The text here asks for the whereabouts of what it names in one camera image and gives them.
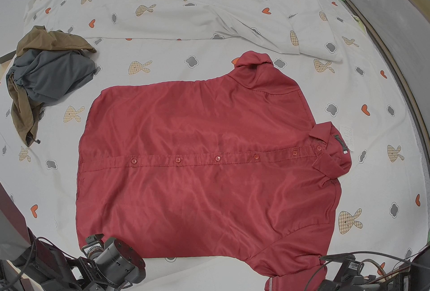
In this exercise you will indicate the red shirt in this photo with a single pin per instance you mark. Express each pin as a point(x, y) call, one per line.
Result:
point(201, 165)

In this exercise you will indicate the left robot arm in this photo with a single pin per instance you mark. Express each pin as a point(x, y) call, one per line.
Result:
point(119, 261)

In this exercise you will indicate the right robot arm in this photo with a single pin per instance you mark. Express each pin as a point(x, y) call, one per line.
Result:
point(421, 273)

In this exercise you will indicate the bed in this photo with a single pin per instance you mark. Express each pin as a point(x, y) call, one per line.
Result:
point(201, 51)

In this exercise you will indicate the dark grey garment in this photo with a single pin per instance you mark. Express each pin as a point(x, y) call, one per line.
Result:
point(50, 74)

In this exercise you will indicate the brown garment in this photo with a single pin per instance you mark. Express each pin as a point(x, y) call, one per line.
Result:
point(23, 115)

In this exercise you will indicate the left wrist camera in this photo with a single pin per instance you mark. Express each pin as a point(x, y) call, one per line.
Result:
point(92, 246)

